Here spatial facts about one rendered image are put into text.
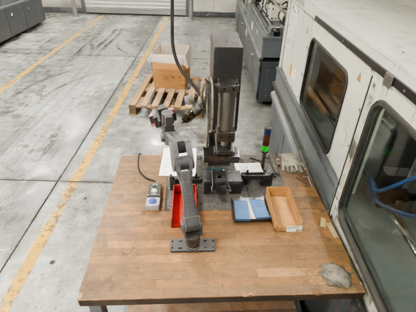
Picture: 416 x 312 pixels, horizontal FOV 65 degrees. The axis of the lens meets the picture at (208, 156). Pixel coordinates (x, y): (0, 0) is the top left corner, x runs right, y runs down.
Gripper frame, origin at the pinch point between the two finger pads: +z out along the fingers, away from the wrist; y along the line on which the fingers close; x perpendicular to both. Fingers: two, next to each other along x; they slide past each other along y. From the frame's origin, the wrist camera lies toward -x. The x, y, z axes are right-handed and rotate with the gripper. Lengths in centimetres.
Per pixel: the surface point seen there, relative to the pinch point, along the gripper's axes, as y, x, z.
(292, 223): -43, 36, -71
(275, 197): -44, 38, -52
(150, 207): 20, 26, -41
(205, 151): -14.7, 10.1, -31.1
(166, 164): 4.6, 33.1, -5.9
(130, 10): -62, 200, 897
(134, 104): 11, 130, 241
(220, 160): -19.9, 12.4, -38.1
